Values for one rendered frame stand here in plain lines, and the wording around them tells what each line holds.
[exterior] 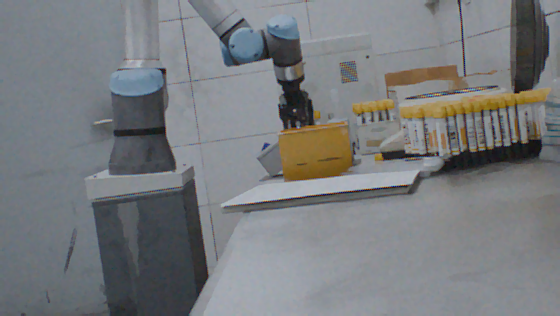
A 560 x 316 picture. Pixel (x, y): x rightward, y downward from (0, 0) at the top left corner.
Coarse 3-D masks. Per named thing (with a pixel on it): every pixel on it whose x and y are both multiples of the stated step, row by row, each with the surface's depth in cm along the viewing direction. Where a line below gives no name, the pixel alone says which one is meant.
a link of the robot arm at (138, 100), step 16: (112, 80) 204; (128, 80) 202; (144, 80) 202; (160, 80) 206; (112, 96) 204; (128, 96) 202; (144, 96) 202; (160, 96) 206; (112, 112) 205; (128, 112) 202; (144, 112) 202; (160, 112) 205; (128, 128) 202; (144, 128) 202
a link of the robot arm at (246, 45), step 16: (192, 0) 206; (208, 0) 205; (224, 0) 207; (208, 16) 206; (224, 16) 206; (240, 16) 208; (224, 32) 207; (240, 32) 204; (256, 32) 205; (240, 48) 205; (256, 48) 205
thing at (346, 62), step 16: (368, 32) 251; (304, 48) 251; (320, 48) 251; (336, 48) 251; (352, 48) 251; (368, 48) 251; (320, 64) 251; (336, 64) 251; (352, 64) 252; (368, 64) 251; (304, 80) 251; (320, 80) 251; (336, 80) 251; (352, 80) 252; (368, 80) 251; (320, 96) 251; (352, 96) 251; (368, 96) 251; (320, 112) 251; (352, 112) 251; (352, 128) 252
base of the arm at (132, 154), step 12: (120, 132) 203; (132, 132) 202; (144, 132) 202; (156, 132) 204; (120, 144) 203; (132, 144) 202; (144, 144) 202; (156, 144) 204; (168, 144) 207; (120, 156) 202; (132, 156) 201; (144, 156) 201; (156, 156) 203; (168, 156) 205; (108, 168) 206; (120, 168) 202; (132, 168) 201; (144, 168) 201; (156, 168) 202; (168, 168) 204
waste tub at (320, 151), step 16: (304, 128) 182; (320, 128) 169; (336, 128) 169; (288, 144) 169; (304, 144) 169; (320, 144) 169; (336, 144) 169; (288, 160) 169; (304, 160) 169; (320, 160) 169; (336, 160) 169; (288, 176) 169; (304, 176) 169; (320, 176) 169; (336, 176) 169
